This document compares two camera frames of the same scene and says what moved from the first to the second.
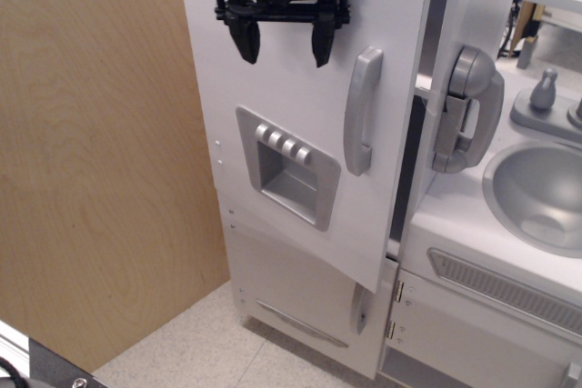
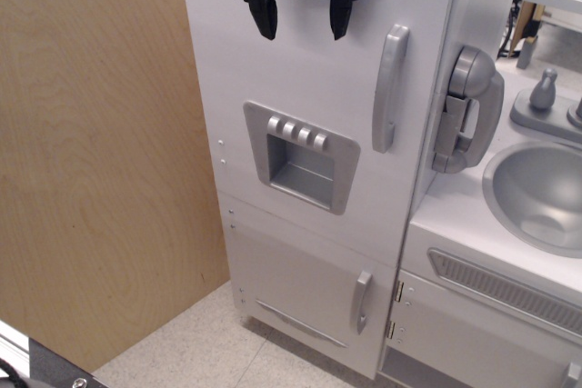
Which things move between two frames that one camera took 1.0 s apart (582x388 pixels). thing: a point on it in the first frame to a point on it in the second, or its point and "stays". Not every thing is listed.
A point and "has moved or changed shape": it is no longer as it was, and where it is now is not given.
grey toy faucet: (541, 107) stays
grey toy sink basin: (534, 192) stays
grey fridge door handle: (365, 69) to (390, 72)
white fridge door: (391, 10) has moved or changed shape
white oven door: (430, 317) stays
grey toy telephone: (471, 115) stays
